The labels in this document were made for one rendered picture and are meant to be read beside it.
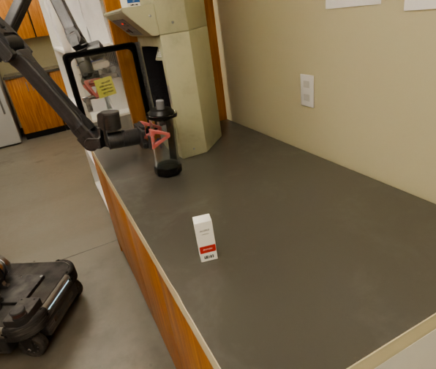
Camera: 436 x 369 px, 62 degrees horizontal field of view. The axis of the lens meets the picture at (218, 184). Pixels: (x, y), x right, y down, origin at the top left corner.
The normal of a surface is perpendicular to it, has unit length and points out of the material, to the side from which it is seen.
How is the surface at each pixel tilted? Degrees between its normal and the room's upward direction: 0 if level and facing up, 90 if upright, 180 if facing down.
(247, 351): 0
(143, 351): 0
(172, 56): 90
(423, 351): 90
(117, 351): 0
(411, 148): 90
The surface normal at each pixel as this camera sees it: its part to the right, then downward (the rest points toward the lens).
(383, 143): -0.89, 0.30
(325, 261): -0.13, -0.89
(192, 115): 0.44, 0.34
